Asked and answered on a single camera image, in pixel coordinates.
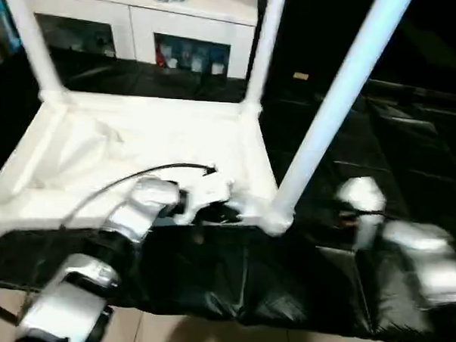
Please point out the white plastic table top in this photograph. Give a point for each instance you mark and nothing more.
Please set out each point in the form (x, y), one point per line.
(138, 137)

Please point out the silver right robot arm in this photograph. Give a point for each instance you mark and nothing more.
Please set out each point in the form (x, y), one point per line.
(428, 255)

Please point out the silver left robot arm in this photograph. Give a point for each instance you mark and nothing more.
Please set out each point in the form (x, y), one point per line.
(135, 212)

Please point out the black work mat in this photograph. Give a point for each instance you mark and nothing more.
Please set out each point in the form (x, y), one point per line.
(384, 147)

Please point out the dark low shelf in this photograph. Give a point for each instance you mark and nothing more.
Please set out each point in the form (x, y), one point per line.
(420, 91)

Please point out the small tan label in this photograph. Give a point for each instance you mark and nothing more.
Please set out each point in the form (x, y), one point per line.
(301, 75)

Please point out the red bottle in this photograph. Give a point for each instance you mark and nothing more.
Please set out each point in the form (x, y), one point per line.
(161, 56)

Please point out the white glass-door cabinet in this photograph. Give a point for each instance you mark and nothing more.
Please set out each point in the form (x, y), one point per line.
(125, 19)

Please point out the grey curtain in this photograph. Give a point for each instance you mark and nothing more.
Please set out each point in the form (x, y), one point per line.
(5, 21)

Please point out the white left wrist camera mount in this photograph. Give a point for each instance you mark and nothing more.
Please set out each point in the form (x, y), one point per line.
(208, 193)

